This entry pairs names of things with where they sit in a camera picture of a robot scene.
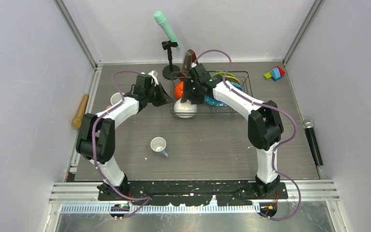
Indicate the woven bamboo plate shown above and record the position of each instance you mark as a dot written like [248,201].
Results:
[232,79]

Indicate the grey printed mug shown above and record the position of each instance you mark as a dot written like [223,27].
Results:
[159,145]

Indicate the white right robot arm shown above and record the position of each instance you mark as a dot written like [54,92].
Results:
[264,124]

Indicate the black microphone stand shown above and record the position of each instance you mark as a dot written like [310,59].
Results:
[170,71]

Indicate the blue dotted plate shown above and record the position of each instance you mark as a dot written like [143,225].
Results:
[216,103]

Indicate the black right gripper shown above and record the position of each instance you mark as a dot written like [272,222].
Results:
[186,95]

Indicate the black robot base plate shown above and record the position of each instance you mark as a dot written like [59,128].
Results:
[197,193]

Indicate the black wire dish rack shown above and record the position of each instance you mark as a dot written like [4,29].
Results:
[206,109]

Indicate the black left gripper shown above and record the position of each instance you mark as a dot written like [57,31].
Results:
[165,99]

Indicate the brown wooden metronome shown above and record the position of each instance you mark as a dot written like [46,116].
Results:
[189,58]

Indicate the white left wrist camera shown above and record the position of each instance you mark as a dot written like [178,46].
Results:
[154,74]

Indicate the mint green microphone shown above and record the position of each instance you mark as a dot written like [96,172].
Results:
[161,20]

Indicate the wooden rolling pin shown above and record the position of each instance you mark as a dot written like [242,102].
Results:
[77,120]

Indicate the colourful toy block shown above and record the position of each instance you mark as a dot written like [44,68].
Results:
[275,74]

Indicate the orange bowl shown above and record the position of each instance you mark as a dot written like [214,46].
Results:
[178,90]

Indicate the black handheld microphone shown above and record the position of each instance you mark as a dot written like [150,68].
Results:
[308,126]

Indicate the white bowl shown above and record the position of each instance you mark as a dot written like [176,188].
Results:
[185,109]

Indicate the lime green plate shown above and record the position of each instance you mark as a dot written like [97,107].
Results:
[222,74]

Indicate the pink floral mug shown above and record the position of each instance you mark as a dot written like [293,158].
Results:
[115,99]

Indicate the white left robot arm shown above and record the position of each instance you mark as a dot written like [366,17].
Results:
[96,137]

